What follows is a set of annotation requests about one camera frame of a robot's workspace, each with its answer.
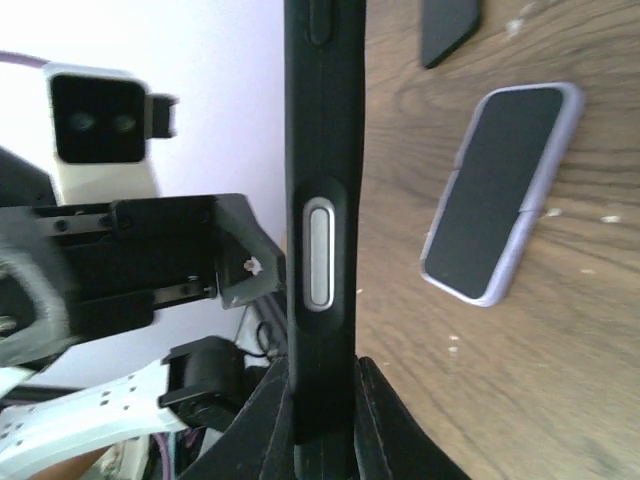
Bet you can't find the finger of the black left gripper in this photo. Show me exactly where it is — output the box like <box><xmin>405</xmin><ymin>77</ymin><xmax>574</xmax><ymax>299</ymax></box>
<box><xmin>215</xmin><ymin>197</ymin><xmax>285</xmax><ymax>309</ymax></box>

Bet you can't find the dark phone at left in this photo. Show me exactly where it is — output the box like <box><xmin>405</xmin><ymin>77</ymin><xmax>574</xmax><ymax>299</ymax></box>
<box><xmin>421</xmin><ymin>0</ymin><xmax>483</xmax><ymax>69</ymax></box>

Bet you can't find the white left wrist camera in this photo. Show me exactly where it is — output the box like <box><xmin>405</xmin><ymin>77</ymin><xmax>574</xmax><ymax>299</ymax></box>
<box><xmin>42</xmin><ymin>63</ymin><xmax>178</xmax><ymax>205</ymax></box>

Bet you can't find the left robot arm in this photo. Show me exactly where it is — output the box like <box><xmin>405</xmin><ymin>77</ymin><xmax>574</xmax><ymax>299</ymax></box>
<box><xmin>1</xmin><ymin>181</ymin><xmax>284</xmax><ymax>479</ymax></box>

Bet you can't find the large lilac phone case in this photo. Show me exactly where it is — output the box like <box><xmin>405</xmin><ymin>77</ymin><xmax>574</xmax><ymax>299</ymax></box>
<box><xmin>418</xmin><ymin>82</ymin><xmax>587</xmax><ymax>308</ymax></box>

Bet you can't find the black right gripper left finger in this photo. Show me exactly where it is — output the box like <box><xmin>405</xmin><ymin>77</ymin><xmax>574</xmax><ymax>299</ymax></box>
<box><xmin>180</xmin><ymin>355</ymin><xmax>295</xmax><ymax>479</ymax></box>

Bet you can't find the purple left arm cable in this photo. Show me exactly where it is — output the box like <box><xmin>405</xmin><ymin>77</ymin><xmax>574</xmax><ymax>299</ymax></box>
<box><xmin>0</xmin><ymin>49</ymin><xmax>201</xmax><ymax>480</ymax></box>

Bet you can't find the silver-edged black phone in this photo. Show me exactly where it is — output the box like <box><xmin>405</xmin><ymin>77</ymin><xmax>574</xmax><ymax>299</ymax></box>
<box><xmin>302</xmin><ymin>197</ymin><xmax>335</xmax><ymax>312</ymax></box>

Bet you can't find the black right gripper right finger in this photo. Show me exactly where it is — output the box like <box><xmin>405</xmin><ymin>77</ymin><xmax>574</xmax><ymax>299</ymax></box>
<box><xmin>355</xmin><ymin>357</ymin><xmax>469</xmax><ymax>480</ymax></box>

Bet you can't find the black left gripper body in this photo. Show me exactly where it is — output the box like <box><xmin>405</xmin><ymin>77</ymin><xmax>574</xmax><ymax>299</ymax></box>
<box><xmin>1</xmin><ymin>194</ymin><xmax>250</xmax><ymax>350</ymax></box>

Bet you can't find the black phone case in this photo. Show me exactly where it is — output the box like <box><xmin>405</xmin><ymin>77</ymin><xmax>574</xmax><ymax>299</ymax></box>
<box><xmin>284</xmin><ymin>1</ymin><xmax>366</xmax><ymax>444</ymax></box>

